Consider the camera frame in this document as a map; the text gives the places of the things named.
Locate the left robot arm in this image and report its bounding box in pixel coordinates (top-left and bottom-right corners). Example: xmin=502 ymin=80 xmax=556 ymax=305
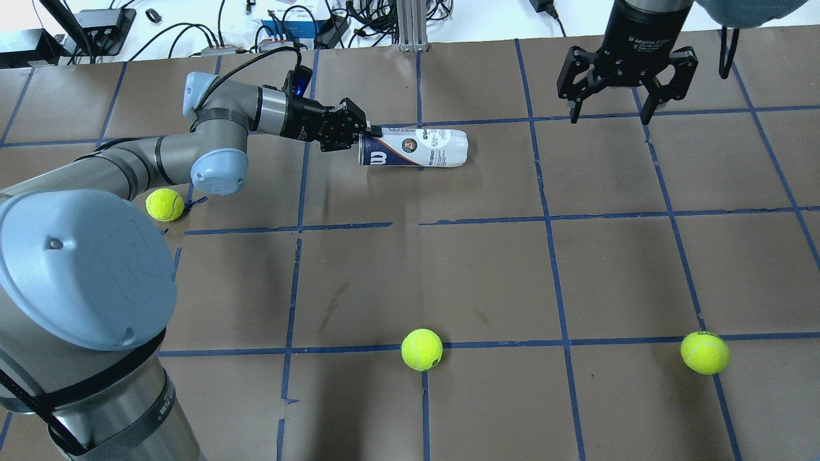
xmin=1 ymin=65 xmax=382 ymax=460

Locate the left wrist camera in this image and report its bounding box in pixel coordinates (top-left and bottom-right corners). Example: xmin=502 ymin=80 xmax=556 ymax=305
xmin=282 ymin=65 xmax=313 ymax=97

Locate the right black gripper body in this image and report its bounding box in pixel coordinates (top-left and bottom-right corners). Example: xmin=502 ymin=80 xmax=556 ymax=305
xmin=557 ymin=1 xmax=698 ymax=103

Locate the tennis ball front left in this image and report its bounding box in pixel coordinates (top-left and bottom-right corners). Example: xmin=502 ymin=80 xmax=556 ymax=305
xmin=145 ymin=188 xmax=185 ymax=222

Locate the grey connector block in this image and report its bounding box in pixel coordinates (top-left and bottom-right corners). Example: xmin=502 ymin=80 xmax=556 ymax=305
xmin=199 ymin=44 xmax=244 ymax=56

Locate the Wilson tennis ball can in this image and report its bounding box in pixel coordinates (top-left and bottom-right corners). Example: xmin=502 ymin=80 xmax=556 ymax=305
xmin=358 ymin=127 xmax=469 ymax=168

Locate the tennis ball at centre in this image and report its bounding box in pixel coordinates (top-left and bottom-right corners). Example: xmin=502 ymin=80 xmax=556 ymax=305
xmin=400 ymin=328 xmax=443 ymax=373

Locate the tennis ball near base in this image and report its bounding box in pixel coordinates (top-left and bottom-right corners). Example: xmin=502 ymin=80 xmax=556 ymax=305
xmin=679 ymin=330 xmax=730 ymax=375

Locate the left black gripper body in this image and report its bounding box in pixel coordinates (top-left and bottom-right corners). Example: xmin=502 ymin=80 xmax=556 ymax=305
xmin=282 ymin=96 xmax=367 ymax=152

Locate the aluminium frame post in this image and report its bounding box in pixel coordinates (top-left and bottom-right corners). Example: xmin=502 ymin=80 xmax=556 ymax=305
xmin=396 ymin=0 xmax=429 ymax=53

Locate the white blue box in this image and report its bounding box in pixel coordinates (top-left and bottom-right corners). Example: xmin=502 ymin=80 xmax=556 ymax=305
xmin=252 ymin=1 xmax=335 ymax=42

